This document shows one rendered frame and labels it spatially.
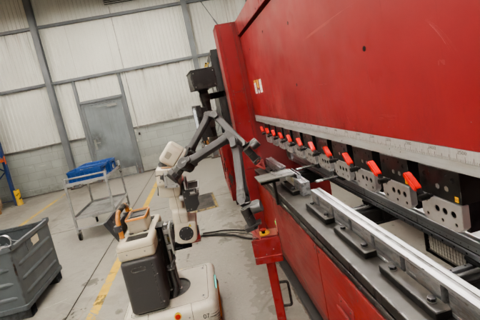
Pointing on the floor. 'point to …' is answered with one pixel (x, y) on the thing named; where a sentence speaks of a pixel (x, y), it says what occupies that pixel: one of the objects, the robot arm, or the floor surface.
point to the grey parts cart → (92, 209)
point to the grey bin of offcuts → (26, 268)
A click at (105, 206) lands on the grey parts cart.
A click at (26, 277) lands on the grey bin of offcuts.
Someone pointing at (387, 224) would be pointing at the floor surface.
